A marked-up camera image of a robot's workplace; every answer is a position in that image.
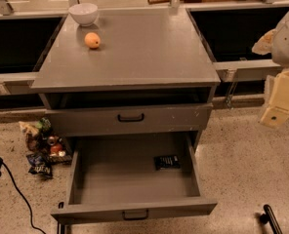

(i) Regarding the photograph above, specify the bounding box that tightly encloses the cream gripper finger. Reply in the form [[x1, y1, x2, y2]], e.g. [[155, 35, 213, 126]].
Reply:
[[252, 29, 276, 56], [259, 106, 289, 128]]

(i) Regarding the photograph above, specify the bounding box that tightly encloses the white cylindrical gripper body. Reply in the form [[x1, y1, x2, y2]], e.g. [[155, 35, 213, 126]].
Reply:
[[264, 69, 289, 114]]

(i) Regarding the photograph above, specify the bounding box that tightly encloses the dark blue rxbar wrapper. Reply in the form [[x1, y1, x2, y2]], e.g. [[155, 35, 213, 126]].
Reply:
[[154, 155, 181, 170]]

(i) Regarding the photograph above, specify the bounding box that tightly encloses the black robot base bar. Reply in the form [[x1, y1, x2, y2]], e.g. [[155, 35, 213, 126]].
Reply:
[[259, 204, 283, 234]]

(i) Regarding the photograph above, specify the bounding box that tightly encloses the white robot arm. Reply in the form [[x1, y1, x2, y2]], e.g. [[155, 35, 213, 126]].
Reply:
[[252, 11, 289, 128]]

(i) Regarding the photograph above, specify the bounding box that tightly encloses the grey drawer cabinet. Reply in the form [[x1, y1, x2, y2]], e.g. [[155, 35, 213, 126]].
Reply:
[[30, 6, 222, 234]]

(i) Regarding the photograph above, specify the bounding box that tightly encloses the open grey middle drawer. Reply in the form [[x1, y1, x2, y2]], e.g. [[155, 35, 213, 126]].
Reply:
[[52, 133, 217, 224]]

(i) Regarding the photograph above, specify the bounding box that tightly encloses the closed grey upper drawer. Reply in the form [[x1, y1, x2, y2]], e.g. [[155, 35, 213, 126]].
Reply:
[[46, 104, 212, 137]]

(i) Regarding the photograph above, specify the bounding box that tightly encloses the wooden stick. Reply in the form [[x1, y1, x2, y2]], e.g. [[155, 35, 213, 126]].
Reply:
[[147, 0, 170, 5]]

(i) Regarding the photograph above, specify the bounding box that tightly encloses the orange fruit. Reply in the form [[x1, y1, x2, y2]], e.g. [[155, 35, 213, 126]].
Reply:
[[84, 32, 101, 49]]

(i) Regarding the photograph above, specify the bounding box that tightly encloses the white ceramic bowl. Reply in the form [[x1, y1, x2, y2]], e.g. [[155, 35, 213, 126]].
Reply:
[[68, 3, 99, 26]]

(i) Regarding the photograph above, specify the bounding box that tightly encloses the red soda can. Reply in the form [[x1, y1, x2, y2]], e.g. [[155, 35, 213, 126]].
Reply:
[[50, 143, 62, 155]]

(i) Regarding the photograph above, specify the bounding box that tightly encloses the pile of snack packages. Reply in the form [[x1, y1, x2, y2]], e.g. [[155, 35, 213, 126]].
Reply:
[[19, 117, 72, 164]]

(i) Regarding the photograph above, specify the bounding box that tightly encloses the dark blue chip bag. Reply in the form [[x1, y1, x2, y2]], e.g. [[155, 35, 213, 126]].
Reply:
[[26, 153, 53, 178]]

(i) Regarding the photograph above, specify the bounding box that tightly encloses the black upper drawer handle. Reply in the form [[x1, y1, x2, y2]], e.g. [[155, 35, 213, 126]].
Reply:
[[117, 113, 145, 123]]

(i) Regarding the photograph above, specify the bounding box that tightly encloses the black drawer handle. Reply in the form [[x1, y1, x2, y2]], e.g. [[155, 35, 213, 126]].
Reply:
[[122, 210, 149, 221], [117, 113, 145, 123]]

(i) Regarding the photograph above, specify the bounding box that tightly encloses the black middle drawer handle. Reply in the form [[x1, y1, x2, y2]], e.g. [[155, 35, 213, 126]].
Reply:
[[122, 210, 149, 221]]

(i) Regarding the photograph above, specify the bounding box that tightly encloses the black cabinet leg bracket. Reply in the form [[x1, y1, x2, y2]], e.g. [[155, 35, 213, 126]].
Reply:
[[56, 201, 65, 234]]

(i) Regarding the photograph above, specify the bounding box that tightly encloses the black power cable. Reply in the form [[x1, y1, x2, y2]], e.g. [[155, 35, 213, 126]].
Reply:
[[1, 161, 47, 234]]

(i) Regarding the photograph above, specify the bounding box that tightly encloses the grey metal railing frame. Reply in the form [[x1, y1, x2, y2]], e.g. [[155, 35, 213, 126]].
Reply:
[[0, 0, 289, 110]]

